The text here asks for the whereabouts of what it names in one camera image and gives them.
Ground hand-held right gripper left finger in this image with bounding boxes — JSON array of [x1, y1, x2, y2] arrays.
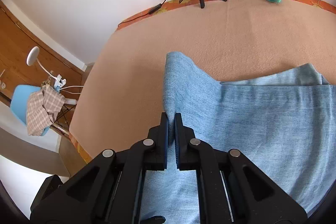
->
[[30, 112, 168, 224]]

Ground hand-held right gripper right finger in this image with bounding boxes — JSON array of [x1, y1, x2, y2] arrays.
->
[[174, 112, 307, 224]]

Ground light blue denim pants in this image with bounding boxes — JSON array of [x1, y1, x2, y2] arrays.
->
[[140, 52, 336, 224]]

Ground orange floral peach blanket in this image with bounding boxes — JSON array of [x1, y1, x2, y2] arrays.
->
[[69, 0, 336, 165]]

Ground pink plaid cloth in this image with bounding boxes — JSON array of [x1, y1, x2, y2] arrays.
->
[[27, 86, 67, 136]]

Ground leopard print cloth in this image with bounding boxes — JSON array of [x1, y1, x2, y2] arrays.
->
[[41, 78, 57, 89]]

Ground blue plastic chair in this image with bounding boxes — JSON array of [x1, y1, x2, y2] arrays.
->
[[12, 84, 77, 137]]

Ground white clip desk lamp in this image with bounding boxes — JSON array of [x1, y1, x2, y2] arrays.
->
[[26, 46, 68, 91]]

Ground wooden door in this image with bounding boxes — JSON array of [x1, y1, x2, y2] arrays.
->
[[0, 0, 88, 107]]

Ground white lamp cable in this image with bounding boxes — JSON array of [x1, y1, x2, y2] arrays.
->
[[60, 84, 85, 106]]

